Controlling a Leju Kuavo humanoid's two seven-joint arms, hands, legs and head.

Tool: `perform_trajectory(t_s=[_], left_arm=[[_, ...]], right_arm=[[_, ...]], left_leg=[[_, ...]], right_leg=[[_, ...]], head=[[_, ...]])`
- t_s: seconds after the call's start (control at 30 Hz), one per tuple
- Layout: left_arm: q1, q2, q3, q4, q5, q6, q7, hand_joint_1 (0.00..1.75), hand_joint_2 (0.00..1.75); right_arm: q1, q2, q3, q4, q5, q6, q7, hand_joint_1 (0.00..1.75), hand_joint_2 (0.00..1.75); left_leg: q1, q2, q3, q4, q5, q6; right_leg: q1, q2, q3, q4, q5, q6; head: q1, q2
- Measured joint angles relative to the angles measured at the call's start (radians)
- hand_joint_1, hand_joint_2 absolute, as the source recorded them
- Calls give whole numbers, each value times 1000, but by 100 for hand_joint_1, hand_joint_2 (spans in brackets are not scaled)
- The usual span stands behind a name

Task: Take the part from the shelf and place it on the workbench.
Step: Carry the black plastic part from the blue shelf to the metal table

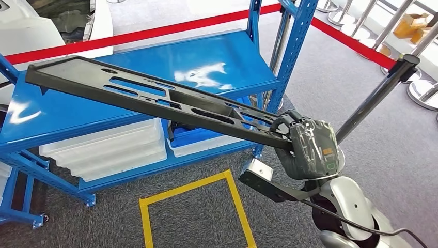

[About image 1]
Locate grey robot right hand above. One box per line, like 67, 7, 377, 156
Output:
269, 108, 344, 181

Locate long black plastic panel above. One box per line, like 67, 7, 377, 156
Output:
25, 55, 295, 152

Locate blue metal shelf rack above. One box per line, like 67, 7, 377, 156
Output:
0, 0, 320, 230

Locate red barrier belt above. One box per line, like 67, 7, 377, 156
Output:
5, 3, 282, 66
309, 16, 398, 71

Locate white display platform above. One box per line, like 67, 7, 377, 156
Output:
337, 0, 438, 81

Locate cardboard box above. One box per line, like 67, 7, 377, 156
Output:
393, 13, 435, 45

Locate white car body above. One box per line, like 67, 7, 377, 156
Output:
0, 0, 115, 107

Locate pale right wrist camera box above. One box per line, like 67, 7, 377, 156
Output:
245, 158, 274, 183

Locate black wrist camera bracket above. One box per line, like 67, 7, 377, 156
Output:
238, 170, 322, 203

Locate black stanchion post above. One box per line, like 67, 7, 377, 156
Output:
334, 53, 421, 145

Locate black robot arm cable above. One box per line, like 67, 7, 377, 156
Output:
301, 198, 430, 248

